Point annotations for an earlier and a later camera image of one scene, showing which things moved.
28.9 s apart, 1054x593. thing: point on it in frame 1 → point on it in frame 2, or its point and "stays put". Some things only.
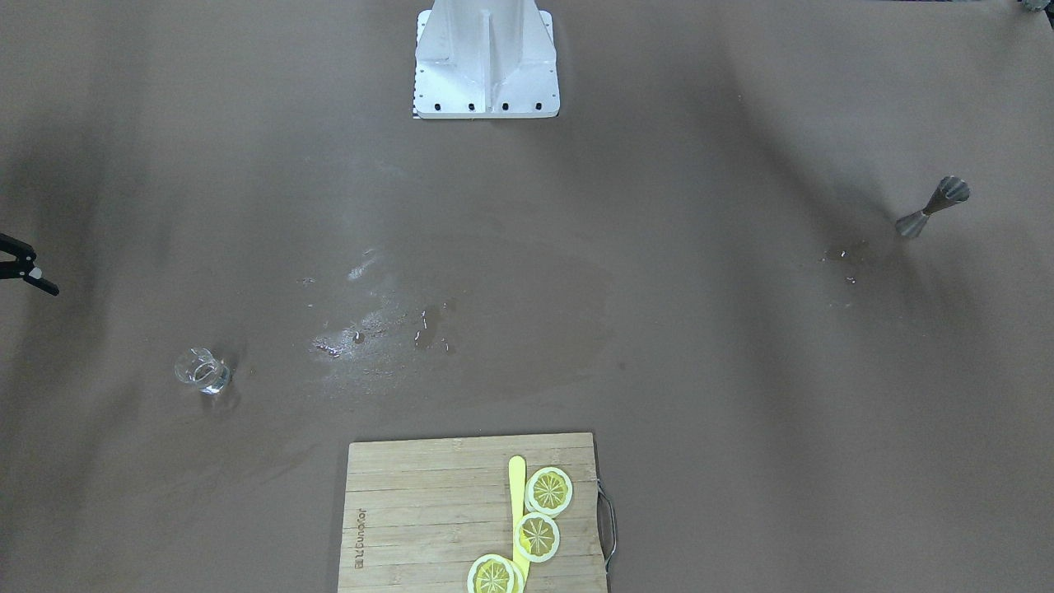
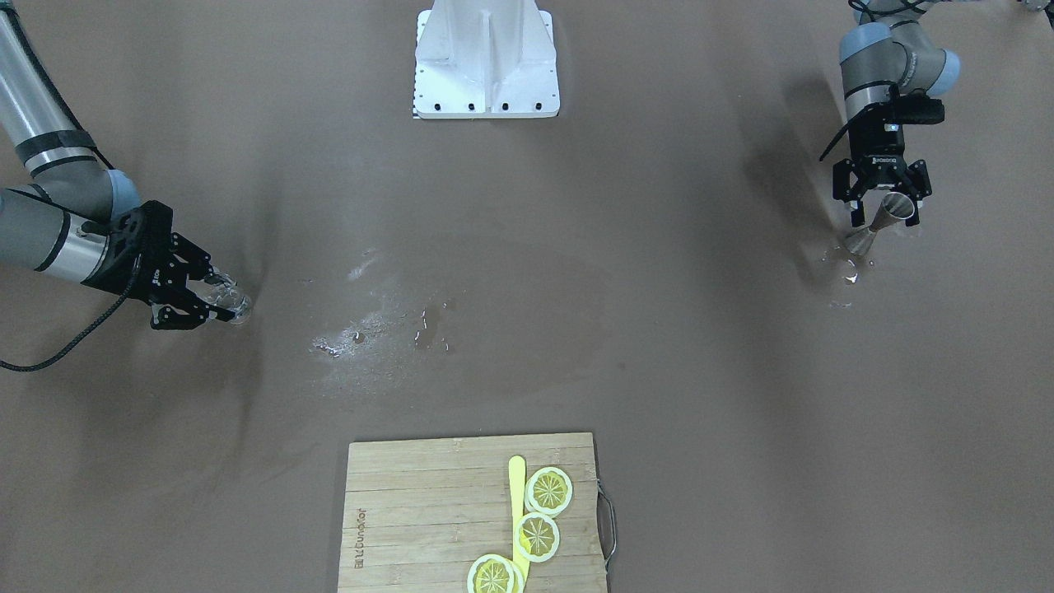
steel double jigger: (953, 189) → (893, 207)
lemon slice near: (495, 573) stays put
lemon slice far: (547, 490) stays put
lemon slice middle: (537, 537) stays put
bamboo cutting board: (417, 512) stays put
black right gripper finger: (23, 267) → (137, 263)
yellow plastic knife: (517, 504) stays put
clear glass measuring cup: (201, 367) → (221, 290)
